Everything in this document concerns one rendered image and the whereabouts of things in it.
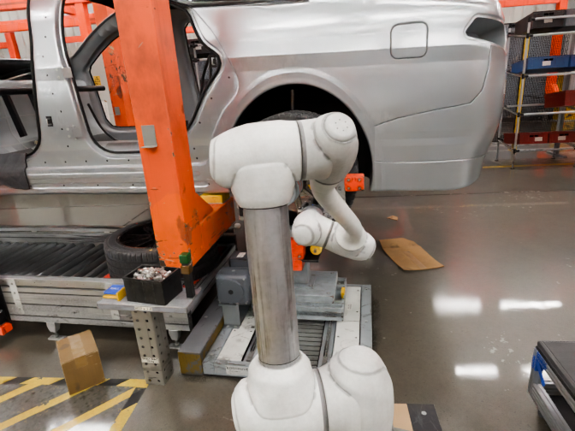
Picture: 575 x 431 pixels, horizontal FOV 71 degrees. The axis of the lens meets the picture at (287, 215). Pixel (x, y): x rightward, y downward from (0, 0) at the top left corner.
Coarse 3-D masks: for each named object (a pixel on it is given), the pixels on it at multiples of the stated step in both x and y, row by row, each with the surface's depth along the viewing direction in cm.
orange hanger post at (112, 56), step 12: (96, 12) 431; (108, 12) 430; (96, 24) 435; (108, 48) 441; (120, 48) 451; (108, 60) 445; (120, 60) 451; (108, 72) 449; (120, 72) 451; (108, 84) 454; (120, 84) 451; (120, 96) 456; (120, 108) 460; (132, 108) 474; (120, 120) 465; (132, 120) 474
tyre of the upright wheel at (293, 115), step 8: (288, 112) 196; (296, 112) 196; (304, 112) 200; (312, 112) 207; (264, 120) 194; (272, 120) 192; (288, 120) 191; (296, 120) 190; (352, 168) 193; (352, 192) 197; (352, 200) 199
